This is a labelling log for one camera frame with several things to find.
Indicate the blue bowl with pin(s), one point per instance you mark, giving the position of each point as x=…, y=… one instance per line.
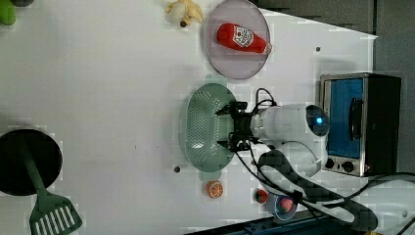
x=271, y=206

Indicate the red ketchup bottle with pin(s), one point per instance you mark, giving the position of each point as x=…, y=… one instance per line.
x=239, y=38

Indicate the toy strawberry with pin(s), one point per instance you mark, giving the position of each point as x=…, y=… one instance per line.
x=260, y=196

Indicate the green slotted spatula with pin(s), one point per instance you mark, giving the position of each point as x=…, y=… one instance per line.
x=52, y=214

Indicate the silver toaster oven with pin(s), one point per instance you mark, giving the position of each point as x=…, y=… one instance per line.
x=364, y=120

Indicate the toy orange slice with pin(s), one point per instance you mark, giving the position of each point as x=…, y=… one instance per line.
x=214, y=189

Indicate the peeled toy banana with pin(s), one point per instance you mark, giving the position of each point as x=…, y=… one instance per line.
x=184, y=12

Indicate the black round container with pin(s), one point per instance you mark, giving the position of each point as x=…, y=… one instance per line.
x=20, y=151

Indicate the red toy in bowl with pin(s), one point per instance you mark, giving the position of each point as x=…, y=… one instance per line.
x=285, y=204

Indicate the grey round plate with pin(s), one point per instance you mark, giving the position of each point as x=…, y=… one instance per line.
x=231, y=63

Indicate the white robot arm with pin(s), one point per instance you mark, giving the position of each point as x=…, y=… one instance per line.
x=288, y=146

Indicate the green toy vegetable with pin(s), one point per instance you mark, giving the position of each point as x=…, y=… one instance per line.
x=7, y=12

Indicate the green oval strainer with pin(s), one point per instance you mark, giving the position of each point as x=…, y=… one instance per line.
x=200, y=129

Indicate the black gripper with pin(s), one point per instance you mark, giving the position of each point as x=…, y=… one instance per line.
x=241, y=138

